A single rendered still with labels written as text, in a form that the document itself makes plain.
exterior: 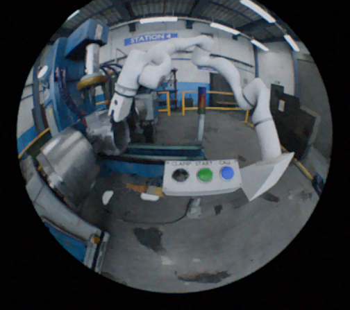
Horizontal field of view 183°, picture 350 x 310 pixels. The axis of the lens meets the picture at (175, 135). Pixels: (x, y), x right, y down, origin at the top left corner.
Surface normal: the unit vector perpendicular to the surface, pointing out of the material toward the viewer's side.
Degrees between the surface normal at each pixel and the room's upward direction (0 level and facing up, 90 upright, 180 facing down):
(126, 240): 0
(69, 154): 54
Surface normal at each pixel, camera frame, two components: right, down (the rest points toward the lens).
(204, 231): -0.04, -0.88
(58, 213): 1.00, 0.00
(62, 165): 0.83, -0.47
